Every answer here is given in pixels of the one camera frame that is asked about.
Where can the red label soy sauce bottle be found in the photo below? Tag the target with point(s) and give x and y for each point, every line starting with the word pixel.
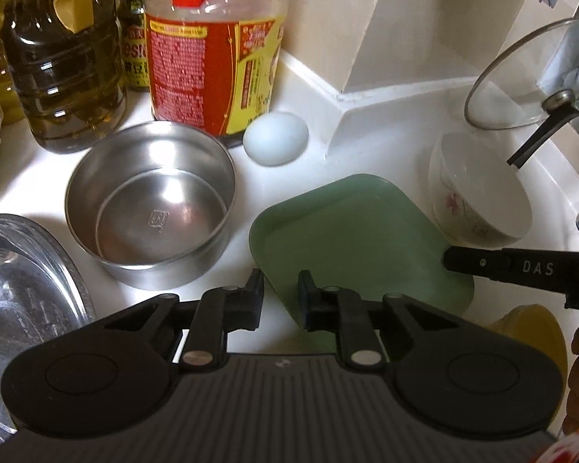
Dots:
pixel 212 63

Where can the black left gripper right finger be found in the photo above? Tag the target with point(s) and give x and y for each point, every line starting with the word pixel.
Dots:
pixel 343 313

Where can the dark cooking oil jug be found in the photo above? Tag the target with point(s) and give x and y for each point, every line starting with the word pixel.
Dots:
pixel 64 58

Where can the green lid bean paste jar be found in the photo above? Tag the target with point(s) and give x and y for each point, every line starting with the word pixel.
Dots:
pixel 131 15

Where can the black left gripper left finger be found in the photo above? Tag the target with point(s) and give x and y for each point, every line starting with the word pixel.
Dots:
pixel 219 312

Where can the pale blue egg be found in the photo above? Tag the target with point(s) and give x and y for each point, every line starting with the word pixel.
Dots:
pixel 276 138

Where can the white floral ceramic bowl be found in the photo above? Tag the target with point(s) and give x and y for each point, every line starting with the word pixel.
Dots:
pixel 476 196

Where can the cream plastic bowl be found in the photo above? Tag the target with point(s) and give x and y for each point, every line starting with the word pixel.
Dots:
pixel 535 326

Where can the large stainless steel basin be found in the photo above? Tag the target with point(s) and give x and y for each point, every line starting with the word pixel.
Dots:
pixel 42 294

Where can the glass pot lid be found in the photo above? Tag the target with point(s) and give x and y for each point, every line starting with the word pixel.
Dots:
pixel 534 81

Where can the small stainless steel pot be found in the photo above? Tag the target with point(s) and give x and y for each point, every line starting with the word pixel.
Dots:
pixel 152 204

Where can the green square plastic plate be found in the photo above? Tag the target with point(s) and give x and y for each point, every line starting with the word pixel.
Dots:
pixel 361 233

